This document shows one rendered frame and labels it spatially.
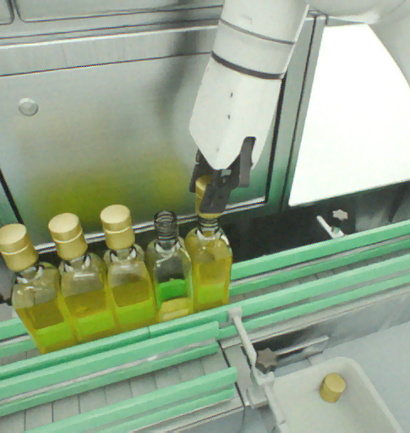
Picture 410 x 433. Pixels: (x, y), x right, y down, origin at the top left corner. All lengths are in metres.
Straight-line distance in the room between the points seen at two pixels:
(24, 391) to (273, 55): 0.52
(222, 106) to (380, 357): 0.63
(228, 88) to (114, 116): 0.20
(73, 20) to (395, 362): 0.79
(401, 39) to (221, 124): 0.18
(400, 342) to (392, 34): 0.64
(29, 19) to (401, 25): 0.37
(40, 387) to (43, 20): 0.46
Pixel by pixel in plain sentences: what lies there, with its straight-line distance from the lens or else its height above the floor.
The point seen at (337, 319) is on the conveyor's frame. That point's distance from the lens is 0.73.
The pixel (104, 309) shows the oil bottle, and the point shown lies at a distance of 0.53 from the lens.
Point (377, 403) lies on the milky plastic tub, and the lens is 0.71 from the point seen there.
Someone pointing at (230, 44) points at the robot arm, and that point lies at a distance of 0.36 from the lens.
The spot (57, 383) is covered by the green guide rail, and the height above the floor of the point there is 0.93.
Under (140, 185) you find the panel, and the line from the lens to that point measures 0.58.
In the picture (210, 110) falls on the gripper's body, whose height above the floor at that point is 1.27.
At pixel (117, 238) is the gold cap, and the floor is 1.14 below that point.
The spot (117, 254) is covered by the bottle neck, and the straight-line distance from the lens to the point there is 0.47.
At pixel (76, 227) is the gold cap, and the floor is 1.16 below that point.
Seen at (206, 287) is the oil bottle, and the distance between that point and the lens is 0.54.
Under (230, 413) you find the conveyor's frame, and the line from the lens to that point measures 0.61.
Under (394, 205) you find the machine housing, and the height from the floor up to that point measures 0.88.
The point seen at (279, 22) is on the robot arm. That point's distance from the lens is 0.36.
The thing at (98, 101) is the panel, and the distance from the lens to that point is 0.51.
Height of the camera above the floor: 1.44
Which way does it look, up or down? 42 degrees down
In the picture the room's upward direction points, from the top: straight up
